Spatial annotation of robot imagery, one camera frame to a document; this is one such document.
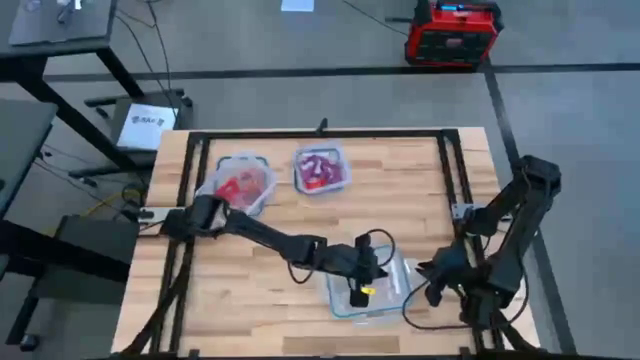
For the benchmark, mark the small black bracket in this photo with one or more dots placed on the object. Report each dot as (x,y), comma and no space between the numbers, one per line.
(323,126)

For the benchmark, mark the red portable power station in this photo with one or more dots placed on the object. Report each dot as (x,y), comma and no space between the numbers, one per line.
(450,45)

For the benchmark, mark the white paper sheet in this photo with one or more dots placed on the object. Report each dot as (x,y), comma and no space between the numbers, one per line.
(298,5)

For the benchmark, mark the yellow tag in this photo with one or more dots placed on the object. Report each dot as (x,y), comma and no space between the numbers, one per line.
(368,290)

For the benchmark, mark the grey metal base plate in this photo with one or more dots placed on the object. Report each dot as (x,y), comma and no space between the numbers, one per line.
(152,214)
(462,210)

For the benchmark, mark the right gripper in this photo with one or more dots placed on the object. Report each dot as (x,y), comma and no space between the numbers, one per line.
(447,272)

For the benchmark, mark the black table leg frame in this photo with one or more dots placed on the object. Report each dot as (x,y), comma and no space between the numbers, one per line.
(60,247)

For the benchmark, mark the dark grey box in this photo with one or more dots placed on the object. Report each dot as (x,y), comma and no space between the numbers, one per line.
(100,240)

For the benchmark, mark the white printed paper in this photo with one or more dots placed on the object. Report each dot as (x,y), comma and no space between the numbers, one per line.
(147,127)

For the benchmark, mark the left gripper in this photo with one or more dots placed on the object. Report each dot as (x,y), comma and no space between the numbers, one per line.
(350,265)

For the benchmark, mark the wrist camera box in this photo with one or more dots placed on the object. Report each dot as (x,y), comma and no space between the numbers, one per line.
(362,260)
(450,265)

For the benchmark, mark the black caster wheel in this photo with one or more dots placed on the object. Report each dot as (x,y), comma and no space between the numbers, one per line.
(30,341)

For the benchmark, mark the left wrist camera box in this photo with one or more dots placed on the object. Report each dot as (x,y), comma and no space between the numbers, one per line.
(362,260)

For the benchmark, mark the purple candy pack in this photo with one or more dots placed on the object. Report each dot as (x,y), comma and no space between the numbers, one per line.
(335,172)
(312,167)

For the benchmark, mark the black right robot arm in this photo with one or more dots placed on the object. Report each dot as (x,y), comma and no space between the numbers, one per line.
(515,235)

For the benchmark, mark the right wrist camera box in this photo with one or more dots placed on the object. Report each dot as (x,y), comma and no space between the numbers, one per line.
(450,265)

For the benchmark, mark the grey table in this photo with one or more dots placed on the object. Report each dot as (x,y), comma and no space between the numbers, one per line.
(20,150)
(50,55)

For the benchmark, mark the clear container with blue rim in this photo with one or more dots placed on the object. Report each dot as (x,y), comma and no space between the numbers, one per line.
(300,190)

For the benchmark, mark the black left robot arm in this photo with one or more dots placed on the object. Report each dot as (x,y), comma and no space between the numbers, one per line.
(260,232)

